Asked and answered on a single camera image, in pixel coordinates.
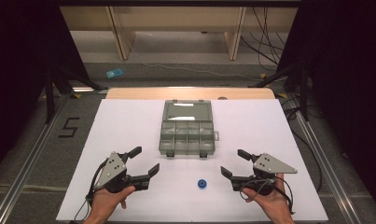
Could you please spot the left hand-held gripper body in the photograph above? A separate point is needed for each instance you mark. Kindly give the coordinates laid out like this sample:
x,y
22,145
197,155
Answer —
x,y
112,166

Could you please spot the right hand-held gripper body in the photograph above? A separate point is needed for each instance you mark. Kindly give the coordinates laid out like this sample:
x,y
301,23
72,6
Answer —
x,y
269,165

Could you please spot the small blue spool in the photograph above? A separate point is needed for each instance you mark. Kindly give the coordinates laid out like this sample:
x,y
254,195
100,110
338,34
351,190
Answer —
x,y
202,184

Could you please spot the clear grey compartment box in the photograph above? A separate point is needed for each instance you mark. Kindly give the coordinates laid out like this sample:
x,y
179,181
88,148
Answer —
x,y
187,137

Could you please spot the person's left hand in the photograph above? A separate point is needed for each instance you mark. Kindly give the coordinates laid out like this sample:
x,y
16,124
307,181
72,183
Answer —
x,y
106,202

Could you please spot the person's right hand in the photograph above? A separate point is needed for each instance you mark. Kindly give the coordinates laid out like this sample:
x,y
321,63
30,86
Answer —
x,y
274,207

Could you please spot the white board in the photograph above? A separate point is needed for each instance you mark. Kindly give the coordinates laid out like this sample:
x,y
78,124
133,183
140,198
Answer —
x,y
129,130

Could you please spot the black metal stand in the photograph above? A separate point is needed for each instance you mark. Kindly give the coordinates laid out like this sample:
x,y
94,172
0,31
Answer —
x,y
48,93
304,93

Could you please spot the wooden table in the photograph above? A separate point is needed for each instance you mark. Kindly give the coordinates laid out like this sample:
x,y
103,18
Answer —
x,y
188,93

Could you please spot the black curtain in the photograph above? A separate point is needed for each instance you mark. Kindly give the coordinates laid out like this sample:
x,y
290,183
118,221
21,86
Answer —
x,y
17,62
347,77

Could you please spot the light wooden desk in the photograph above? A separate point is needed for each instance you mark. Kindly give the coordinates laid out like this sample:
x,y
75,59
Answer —
x,y
176,18

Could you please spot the aluminium floor rail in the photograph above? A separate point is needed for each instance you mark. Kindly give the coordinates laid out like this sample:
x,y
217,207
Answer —
x,y
27,168
325,165

